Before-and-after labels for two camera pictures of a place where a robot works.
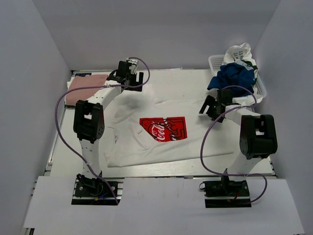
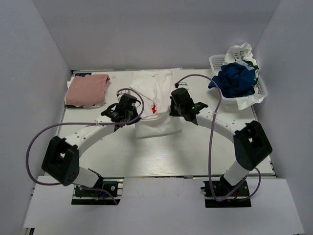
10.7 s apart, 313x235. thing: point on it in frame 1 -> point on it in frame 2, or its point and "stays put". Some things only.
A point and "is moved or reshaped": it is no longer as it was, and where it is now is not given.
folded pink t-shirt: (82, 81) stays put
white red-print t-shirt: (144, 127) is moved or reshaped
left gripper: (137, 86) -> (136, 113)
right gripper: (209, 101) -> (172, 112)
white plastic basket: (216, 61) stays put
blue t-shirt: (232, 75) stays put
